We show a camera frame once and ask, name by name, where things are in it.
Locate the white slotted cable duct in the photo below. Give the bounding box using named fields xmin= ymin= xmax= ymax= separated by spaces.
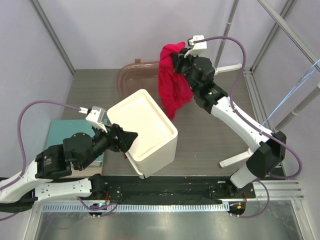
xmin=41 ymin=202 xmax=230 ymax=214

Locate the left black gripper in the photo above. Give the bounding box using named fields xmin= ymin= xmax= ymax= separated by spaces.
xmin=79 ymin=121 xmax=139 ymax=170

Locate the red t shirt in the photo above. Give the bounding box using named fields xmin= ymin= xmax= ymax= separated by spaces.
xmin=158 ymin=42 xmax=193 ymax=120

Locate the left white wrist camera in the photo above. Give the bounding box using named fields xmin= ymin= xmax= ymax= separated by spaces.
xmin=78 ymin=106 xmax=108 ymax=132

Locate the beige board under book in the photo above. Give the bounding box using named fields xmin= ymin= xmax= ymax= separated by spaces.
xmin=66 ymin=119 xmax=107 ymax=178

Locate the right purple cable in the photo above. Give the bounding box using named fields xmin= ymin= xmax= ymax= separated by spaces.
xmin=199 ymin=36 xmax=302 ymax=221

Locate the metal clothes rack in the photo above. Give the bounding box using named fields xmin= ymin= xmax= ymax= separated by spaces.
xmin=214 ymin=0 xmax=320 ymax=168

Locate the brown translucent plastic lid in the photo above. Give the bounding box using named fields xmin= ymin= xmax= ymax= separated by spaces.
xmin=116 ymin=59 xmax=164 ymax=110

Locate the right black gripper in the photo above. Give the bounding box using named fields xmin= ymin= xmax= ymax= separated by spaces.
xmin=173 ymin=48 xmax=201 ymax=93

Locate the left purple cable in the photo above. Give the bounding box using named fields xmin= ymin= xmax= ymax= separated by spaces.
xmin=0 ymin=100 xmax=118 ymax=222

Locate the white plastic storage box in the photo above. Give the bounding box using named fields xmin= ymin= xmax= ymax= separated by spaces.
xmin=106 ymin=89 xmax=178 ymax=179

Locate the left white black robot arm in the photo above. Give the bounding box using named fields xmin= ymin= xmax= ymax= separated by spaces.
xmin=0 ymin=124 xmax=138 ymax=214

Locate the light blue wire hanger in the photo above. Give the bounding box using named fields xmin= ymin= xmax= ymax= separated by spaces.
xmin=262 ymin=59 xmax=320 ymax=125

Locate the purple cable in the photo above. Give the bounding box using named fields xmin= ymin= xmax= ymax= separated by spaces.
xmin=0 ymin=100 xmax=118 ymax=222
xmin=199 ymin=36 xmax=302 ymax=221

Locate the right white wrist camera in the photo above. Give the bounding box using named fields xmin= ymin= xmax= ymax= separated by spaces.
xmin=184 ymin=35 xmax=207 ymax=58

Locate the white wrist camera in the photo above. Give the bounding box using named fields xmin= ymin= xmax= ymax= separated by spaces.
xmin=78 ymin=106 xmax=108 ymax=132
xmin=184 ymin=35 xmax=207 ymax=58

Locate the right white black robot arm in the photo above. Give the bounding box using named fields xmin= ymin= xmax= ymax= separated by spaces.
xmin=170 ymin=48 xmax=287 ymax=198

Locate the teal book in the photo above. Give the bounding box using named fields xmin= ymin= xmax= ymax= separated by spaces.
xmin=45 ymin=119 xmax=95 ymax=150

